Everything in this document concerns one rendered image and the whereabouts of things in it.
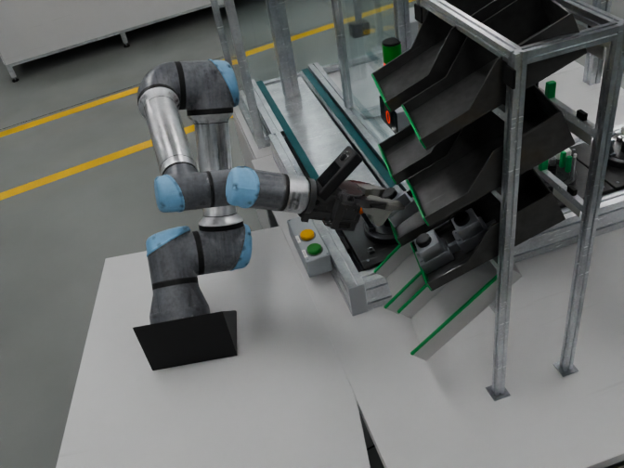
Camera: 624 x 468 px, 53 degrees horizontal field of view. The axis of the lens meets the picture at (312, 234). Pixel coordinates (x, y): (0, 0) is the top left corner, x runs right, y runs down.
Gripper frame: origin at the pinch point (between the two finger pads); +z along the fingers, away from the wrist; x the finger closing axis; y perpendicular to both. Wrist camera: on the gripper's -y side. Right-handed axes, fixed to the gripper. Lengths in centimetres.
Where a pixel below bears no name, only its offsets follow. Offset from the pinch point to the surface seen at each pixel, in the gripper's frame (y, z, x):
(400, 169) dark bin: -7.2, -2.4, 2.2
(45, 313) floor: 162, -71, -169
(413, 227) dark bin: 5.6, 5.8, 1.5
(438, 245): 1.9, 3.3, 15.8
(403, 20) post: -29, 11, -45
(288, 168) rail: 28, 2, -77
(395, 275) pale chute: 23.8, 11.8, -7.8
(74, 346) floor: 157, -56, -138
